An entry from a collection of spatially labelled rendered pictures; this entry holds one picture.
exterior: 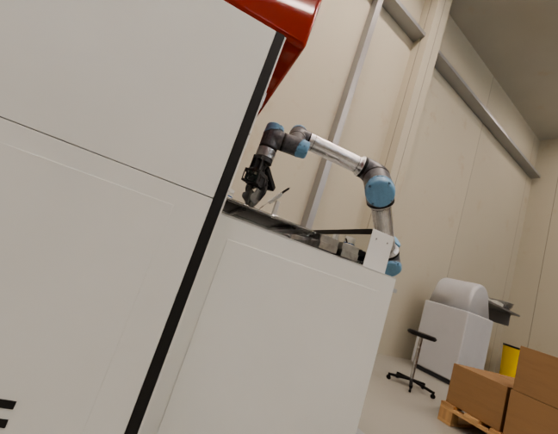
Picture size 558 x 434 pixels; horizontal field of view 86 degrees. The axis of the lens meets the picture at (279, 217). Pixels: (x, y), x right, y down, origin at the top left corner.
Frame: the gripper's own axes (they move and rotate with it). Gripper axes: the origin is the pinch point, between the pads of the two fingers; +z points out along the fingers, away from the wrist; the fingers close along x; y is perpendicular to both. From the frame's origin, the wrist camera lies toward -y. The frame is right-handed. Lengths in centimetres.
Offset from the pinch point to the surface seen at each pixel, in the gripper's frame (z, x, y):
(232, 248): 17.6, 18.1, 30.4
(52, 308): 37, 11, 65
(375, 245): 1.0, 48.8, -6.9
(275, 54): -25, 25, 51
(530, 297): -92, 297, -722
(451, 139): -289, 70, -443
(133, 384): 46, 23, 53
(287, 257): 15.1, 29.6, 19.2
